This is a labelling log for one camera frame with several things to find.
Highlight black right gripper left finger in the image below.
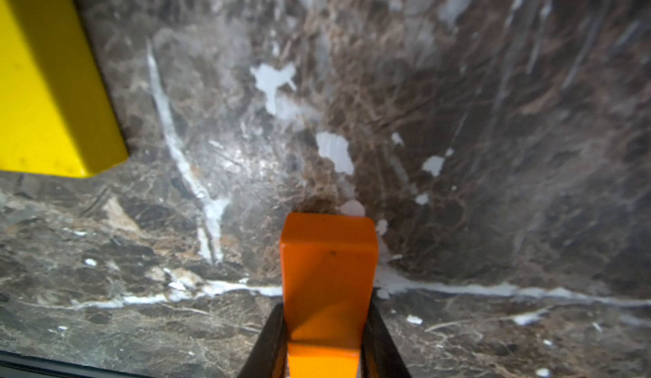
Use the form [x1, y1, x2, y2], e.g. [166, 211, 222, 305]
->
[237, 303, 288, 378]

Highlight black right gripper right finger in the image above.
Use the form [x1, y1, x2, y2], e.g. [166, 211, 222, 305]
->
[360, 303, 412, 378]

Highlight long yellow building block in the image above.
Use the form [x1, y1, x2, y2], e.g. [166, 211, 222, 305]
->
[1, 0, 128, 178]

